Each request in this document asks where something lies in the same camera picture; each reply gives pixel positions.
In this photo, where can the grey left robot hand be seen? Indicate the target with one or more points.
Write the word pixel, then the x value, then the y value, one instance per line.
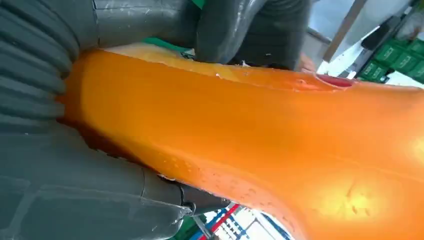
pixel 225 30

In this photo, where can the person's hand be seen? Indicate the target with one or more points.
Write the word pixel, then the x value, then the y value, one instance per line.
pixel 306 64

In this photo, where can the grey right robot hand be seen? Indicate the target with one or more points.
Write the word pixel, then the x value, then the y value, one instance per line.
pixel 82 198

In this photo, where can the ribbed grey right robot arm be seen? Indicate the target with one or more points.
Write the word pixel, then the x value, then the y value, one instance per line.
pixel 30 66

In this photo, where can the green table mat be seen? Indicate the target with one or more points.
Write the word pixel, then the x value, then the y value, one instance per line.
pixel 162 42

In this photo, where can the green plastic crate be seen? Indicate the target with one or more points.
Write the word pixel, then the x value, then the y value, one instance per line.
pixel 416 47
pixel 372 71
pixel 404 62
pixel 185 230
pixel 386 52

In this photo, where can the black machine part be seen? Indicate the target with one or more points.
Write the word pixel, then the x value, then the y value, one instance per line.
pixel 374 36

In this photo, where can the white blue red printed box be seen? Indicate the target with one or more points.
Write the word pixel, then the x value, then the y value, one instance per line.
pixel 232 228

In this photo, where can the brown wooden post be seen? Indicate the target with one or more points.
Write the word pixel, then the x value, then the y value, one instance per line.
pixel 344 26

